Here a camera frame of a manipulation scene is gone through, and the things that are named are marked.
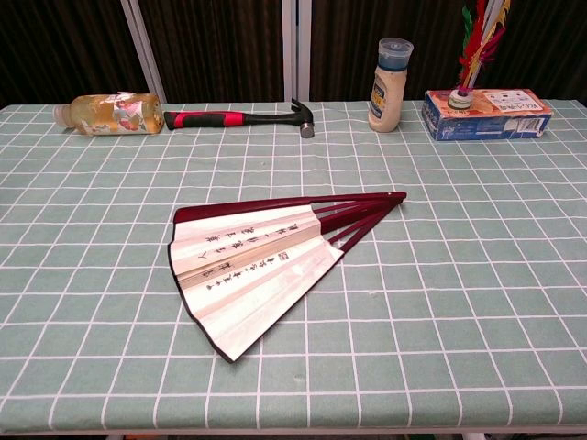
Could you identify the white double partition frame post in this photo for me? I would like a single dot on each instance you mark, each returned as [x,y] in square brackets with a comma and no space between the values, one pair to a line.
[288,46]

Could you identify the red black claw hammer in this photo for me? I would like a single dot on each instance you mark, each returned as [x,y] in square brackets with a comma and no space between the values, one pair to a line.
[206,120]

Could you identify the colourful feather shuttlecock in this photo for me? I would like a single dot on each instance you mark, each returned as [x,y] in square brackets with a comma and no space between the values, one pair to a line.
[474,50]

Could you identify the mayonnaise squeeze bottle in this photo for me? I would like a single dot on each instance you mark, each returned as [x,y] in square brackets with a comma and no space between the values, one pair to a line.
[385,105]

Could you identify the green checked tablecloth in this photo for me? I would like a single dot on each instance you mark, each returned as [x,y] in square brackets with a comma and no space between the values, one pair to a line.
[413,275]

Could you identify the blue orange tissue box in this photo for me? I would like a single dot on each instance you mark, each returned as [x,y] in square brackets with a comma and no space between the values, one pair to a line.
[486,120]

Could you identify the plastic tea bottle floral label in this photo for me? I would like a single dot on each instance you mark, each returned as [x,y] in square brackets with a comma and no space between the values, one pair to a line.
[110,114]

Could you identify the red paper folding fan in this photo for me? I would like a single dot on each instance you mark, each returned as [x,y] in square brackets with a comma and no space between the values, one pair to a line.
[238,275]

